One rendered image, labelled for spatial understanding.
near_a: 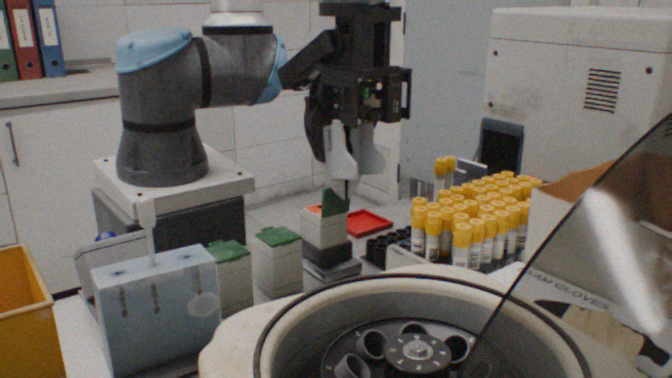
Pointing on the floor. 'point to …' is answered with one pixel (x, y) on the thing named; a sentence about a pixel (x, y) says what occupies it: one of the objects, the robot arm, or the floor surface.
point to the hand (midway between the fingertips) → (341, 186)
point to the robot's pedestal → (178, 223)
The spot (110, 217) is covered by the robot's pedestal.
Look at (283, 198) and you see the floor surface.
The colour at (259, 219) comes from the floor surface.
